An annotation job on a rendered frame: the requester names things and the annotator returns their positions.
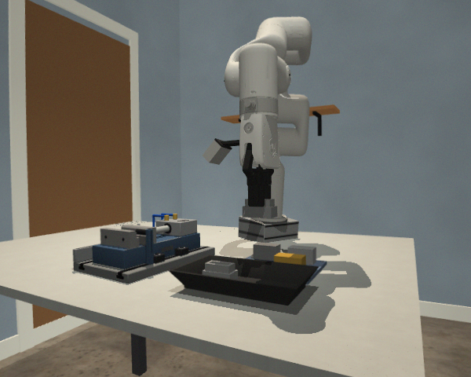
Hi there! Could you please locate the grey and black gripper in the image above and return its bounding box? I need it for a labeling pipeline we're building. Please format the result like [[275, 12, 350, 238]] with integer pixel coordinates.
[[239, 112, 280, 207]]

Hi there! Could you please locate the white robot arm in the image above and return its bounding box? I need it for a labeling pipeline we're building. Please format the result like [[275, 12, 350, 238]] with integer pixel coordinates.
[[203, 17, 312, 222]]

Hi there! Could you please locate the golden yellow block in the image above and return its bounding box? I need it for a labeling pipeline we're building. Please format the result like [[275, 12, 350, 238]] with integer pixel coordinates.
[[274, 253, 306, 265]]

